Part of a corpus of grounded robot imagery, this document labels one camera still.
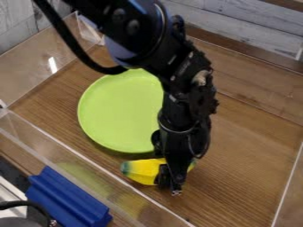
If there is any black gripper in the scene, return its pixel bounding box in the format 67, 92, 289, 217
150, 114, 212, 197

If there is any yellow toy banana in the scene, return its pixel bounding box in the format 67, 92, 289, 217
120, 157, 198, 186

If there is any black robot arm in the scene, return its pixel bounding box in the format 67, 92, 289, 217
63, 0, 217, 195

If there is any green round plate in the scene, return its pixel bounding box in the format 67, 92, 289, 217
77, 69, 162, 154

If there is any blue plastic clamp block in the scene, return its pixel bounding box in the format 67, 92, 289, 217
26, 166, 112, 227

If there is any clear acrylic front wall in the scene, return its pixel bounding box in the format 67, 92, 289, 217
0, 109, 194, 227

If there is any black cable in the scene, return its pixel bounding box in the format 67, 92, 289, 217
33, 0, 129, 75

